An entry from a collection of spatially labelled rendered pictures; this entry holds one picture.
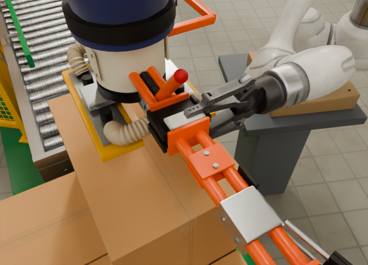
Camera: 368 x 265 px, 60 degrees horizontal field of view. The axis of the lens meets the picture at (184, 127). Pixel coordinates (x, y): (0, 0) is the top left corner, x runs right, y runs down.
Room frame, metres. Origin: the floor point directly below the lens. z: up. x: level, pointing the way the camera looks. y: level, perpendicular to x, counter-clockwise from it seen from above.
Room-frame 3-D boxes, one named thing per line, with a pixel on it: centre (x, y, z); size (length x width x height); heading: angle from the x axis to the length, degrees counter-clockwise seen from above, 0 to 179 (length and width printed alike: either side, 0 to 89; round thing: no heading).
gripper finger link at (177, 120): (0.40, 0.00, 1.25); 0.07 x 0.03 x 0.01; 119
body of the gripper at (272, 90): (0.47, -0.14, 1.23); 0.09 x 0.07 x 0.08; 119
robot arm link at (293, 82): (0.51, -0.20, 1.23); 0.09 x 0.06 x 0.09; 29
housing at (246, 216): (0.22, -0.09, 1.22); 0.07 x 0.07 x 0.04; 29
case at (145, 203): (0.61, 0.13, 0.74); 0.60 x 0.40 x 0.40; 29
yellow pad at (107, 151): (0.58, 0.21, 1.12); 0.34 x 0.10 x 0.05; 29
